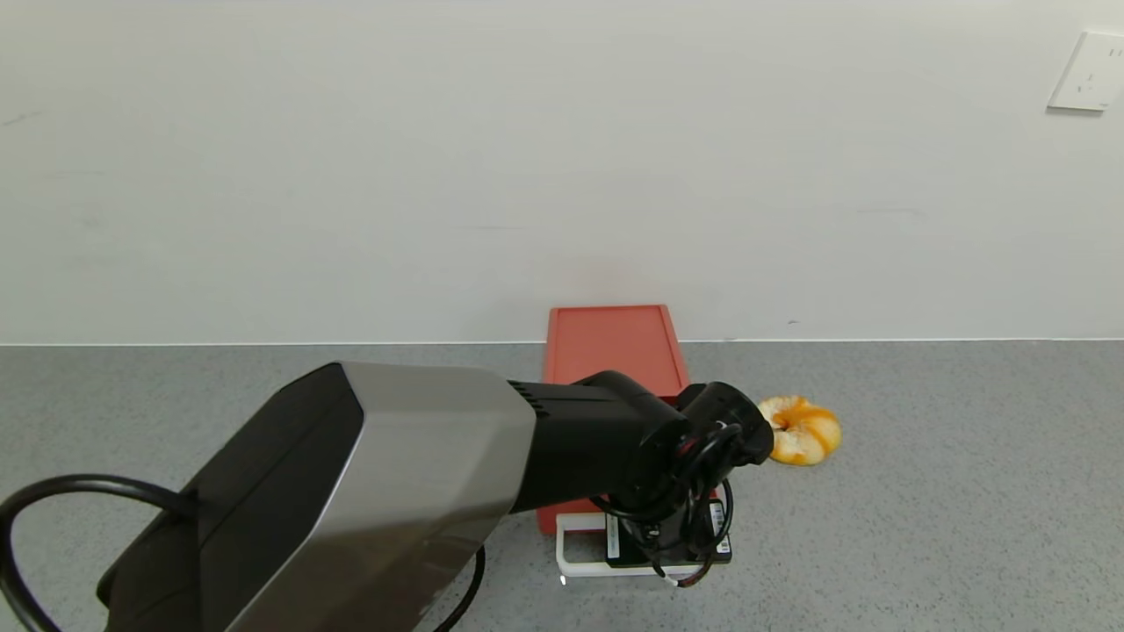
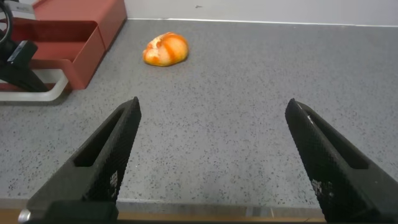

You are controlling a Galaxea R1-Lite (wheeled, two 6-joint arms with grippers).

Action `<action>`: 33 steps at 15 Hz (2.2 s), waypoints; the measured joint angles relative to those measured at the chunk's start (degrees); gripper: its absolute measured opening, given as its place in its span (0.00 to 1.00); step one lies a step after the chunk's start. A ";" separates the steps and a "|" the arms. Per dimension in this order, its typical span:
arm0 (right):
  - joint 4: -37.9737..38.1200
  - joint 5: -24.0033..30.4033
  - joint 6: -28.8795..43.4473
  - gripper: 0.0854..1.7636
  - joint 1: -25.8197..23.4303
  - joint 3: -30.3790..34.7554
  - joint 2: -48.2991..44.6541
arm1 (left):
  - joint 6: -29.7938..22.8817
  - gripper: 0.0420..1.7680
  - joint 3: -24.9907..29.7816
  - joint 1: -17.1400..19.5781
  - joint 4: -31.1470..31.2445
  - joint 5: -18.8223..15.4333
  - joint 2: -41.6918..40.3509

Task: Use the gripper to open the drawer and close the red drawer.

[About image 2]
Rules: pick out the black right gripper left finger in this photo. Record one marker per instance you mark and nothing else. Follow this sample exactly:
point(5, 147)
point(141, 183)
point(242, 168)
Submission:
point(93, 174)

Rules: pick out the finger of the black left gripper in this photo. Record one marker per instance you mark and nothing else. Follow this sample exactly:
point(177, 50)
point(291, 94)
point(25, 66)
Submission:
point(21, 79)

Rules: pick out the orange and white bagel toy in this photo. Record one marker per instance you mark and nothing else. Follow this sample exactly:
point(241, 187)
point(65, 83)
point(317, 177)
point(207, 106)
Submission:
point(166, 49)

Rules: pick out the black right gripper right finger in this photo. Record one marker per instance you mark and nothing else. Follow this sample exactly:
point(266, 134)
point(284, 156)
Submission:
point(342, 177)

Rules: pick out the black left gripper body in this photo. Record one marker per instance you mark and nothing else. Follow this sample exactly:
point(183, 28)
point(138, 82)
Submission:
point(18, 56)

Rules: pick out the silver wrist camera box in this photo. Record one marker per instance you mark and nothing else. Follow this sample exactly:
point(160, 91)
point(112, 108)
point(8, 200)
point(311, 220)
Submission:
point(21, 8)

